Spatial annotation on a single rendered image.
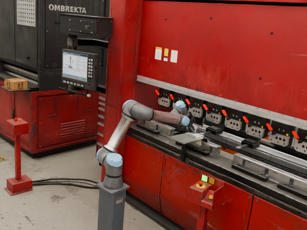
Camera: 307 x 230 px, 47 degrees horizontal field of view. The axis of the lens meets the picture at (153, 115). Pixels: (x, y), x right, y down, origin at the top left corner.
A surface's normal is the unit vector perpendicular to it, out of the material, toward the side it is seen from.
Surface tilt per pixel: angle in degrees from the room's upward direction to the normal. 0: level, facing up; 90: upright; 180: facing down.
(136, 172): 92
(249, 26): 90
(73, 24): 90
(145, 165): 90
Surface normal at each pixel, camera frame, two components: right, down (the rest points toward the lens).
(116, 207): 0.72, 0.25
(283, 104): -0.73, 0.12
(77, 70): -0.55, 0.18
